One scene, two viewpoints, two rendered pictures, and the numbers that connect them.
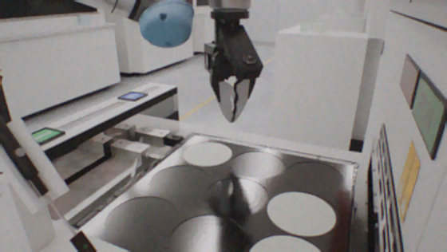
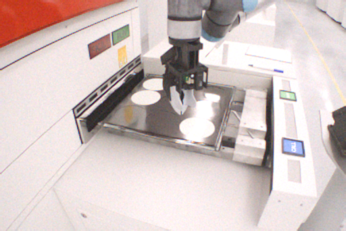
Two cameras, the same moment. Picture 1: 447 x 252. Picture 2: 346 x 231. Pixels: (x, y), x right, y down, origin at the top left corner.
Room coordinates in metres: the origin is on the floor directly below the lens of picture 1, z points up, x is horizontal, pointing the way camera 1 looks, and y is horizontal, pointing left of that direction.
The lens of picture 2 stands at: (1.12, -0.08, 1.33)
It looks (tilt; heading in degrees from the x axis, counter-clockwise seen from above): 33 degrees down; 175
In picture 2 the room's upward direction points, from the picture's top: straight up
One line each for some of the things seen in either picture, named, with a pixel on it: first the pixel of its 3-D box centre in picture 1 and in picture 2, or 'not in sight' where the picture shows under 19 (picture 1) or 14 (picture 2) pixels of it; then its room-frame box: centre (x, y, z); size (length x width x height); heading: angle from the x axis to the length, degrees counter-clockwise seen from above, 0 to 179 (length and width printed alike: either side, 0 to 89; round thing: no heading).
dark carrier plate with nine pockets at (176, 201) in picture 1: (237, 196); (174, 103); (0.40, -0.02, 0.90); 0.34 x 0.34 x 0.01; 66
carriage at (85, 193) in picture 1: (107, 181); (252, 122); (0.49, 0.23, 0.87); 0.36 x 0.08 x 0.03; 157
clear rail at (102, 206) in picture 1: (145, 172); (228, 113); (0.47, 0.14, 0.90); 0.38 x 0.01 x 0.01; 157
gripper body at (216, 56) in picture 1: (227, 44); (185, 63); (0.58, -0.01, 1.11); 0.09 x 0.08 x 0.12; 21
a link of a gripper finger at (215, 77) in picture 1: (222, 79); not in sight; (0.55, 0.00, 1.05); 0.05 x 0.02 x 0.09; 111
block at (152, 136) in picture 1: (152, 135); (250, 145); (0.64, 0.17, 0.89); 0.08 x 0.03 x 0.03; 67
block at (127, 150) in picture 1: (130, 151); (252, 128); (0.56, 0.20, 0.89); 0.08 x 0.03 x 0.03; 67
